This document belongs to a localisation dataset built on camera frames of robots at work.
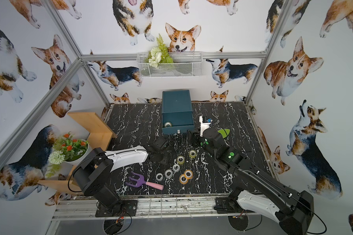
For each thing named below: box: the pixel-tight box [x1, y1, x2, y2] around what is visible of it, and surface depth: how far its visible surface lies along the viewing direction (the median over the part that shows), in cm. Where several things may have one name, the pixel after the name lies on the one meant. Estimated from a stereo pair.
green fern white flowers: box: [145, 33, 175, 69], surface depth 82 cm
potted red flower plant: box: [45, 131, 90, 179], surface depth 73 cm
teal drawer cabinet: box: [161, 89, 195, 126], surface depth 94 cm
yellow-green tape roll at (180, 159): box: [176, 155, 185, 165], surface depth 92 cm
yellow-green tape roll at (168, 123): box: [163, 121, 174, 128], surface depth 90 cm
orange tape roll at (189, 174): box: [184, 169, 194, 180], surface depth 86 cm
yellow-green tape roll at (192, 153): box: [188, 149, 197, 159], surface depth 94 cm
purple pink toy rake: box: [125, 171, 164, 191], surface depth 83 cm
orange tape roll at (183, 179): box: [178, 173, 189, 185], surface depth 85 cm
